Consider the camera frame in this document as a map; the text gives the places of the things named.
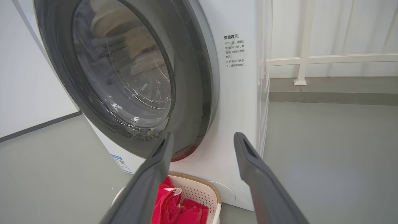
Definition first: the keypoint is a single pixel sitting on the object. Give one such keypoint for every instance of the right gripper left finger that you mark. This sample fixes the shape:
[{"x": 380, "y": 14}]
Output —
[{"x": 143, "y": 193}]

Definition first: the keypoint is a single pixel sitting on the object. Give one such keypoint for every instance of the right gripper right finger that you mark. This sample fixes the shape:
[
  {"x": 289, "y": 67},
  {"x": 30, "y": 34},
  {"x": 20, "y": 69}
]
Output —
[{"x": 267, "y": 193}]

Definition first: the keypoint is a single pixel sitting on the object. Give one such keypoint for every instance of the red garment with white trim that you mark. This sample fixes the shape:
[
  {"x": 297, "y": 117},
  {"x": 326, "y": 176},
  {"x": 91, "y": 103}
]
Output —
[{"x": 166, "y": 202}]

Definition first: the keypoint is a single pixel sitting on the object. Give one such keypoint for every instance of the red mesh garment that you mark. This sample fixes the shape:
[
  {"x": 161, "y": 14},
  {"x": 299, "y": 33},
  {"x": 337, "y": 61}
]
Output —
[{"x": 194, "y": 213}]

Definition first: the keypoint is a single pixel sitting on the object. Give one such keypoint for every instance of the dark grey washer door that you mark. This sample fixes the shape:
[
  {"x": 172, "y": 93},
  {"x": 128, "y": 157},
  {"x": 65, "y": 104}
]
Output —
[{"x": 192, "y": 77}]

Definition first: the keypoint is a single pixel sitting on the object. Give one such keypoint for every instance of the cream perforated laundry basket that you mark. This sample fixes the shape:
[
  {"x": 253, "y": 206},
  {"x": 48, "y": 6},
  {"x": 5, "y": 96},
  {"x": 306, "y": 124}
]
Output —
[{"x": 199, "y": 189}]

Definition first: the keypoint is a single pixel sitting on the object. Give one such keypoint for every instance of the white front-load washing machine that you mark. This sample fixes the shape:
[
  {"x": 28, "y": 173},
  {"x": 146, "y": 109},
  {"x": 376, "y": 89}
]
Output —
[{"x": 233, "y": 109}]

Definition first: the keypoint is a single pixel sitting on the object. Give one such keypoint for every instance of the blue energy label sticker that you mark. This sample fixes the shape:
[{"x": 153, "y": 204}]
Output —
[{"x": 122, "y": 164}]

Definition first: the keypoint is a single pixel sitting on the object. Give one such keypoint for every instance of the printed text notice sticker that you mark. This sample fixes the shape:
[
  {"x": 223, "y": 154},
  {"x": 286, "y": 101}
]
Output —
[{"x": 234, "y": 49}]

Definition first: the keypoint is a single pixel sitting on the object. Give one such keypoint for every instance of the white metal railing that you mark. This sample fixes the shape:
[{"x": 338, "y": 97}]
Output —
[{"x": 303, "y": 46}]

